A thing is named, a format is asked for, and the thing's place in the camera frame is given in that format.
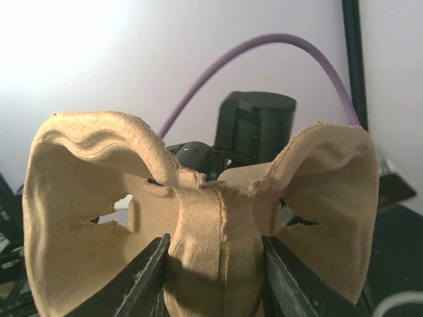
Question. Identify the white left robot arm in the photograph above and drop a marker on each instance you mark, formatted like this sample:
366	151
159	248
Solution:
252	128

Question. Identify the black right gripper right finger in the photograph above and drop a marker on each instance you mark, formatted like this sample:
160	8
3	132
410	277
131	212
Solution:
293	289

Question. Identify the brown paper takeout bag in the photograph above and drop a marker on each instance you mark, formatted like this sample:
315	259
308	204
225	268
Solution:
398	299

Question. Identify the black left frame post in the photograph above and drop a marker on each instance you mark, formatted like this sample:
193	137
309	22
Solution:
353	36

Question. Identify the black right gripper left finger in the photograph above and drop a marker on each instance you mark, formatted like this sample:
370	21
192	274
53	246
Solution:
136	291

